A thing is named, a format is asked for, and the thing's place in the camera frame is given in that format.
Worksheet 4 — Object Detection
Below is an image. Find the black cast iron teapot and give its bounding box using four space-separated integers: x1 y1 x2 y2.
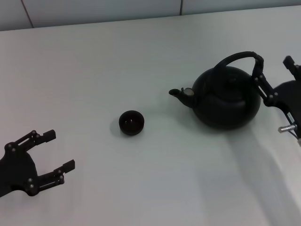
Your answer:
168 51 263 131

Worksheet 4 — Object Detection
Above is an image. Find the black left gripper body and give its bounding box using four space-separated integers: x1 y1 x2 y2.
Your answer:
0 140 40 198

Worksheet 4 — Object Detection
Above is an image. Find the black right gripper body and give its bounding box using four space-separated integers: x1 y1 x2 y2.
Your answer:
263 80 301 139

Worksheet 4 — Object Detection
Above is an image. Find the right arm silver cable plug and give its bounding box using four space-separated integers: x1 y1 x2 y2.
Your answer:
278 124 301 140

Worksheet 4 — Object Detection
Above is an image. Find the small black teacup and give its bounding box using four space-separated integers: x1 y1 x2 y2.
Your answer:
119 110 145 137

